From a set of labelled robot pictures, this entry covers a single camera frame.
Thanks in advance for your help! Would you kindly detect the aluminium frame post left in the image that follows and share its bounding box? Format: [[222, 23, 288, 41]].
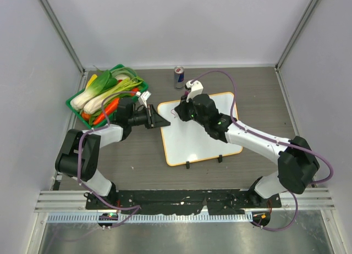
[[38, 0, 85, 74]]

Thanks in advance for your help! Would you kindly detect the white slotted cable duct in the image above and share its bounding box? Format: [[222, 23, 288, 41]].
[[47, 212, 252, 225]]

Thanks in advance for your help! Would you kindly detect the silver blue drink can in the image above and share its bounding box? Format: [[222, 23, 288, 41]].
[[174, 66, 184, 90]]

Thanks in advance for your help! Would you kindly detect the aluminium rail left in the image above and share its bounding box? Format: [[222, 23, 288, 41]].
[[35, 191, 86, 213]]

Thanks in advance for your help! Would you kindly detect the green plastic basket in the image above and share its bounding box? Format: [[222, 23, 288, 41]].
[[65, 64, 149, 129]]

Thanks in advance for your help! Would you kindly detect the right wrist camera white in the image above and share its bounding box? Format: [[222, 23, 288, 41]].
[[185, 80, 204, 102]]

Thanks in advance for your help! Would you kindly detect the aluminium frame post right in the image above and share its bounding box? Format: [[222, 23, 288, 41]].
[[275, 0, 321, 71]]

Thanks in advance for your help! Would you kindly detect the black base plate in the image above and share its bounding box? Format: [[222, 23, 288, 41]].
[[85, 188, 283, 215]]

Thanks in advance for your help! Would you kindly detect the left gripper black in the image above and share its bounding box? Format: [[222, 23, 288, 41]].
[[129, 105, 170, 130]]

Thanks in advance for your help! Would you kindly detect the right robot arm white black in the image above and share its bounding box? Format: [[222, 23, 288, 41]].
[[175, 93, 320, 207]]

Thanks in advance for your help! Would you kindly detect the bok choy left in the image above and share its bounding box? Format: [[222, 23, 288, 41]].
[[70, 70, 117, 111]]

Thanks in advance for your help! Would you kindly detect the yellow vegetable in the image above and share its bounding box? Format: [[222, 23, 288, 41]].
[[85, 74, 97, 89]]

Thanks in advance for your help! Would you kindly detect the aluminium frame post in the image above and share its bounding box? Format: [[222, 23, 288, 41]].
[[38, 0, 85, 74], [275, 0, 321, 71]]

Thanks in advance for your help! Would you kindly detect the bok choy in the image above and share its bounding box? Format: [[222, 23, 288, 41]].
[[83, 74, 144, 115], [70, 70, 117, 111]]

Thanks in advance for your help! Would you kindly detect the red tomato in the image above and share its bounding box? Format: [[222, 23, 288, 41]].
[[130, 87, 140, 96]]

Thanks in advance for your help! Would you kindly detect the bok choy right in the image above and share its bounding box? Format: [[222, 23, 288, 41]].
[[83, 74, 144, 115]]

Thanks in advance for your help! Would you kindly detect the orange carrot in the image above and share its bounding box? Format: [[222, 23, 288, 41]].
[[93, 98, 119, 125]]

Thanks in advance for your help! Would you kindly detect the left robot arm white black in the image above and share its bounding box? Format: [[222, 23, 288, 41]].
[[55, 98, 171, 209]]

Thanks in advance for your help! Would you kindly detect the whiteboard with orange frame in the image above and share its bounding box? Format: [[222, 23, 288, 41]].
[[157, 100, 243, 167]]

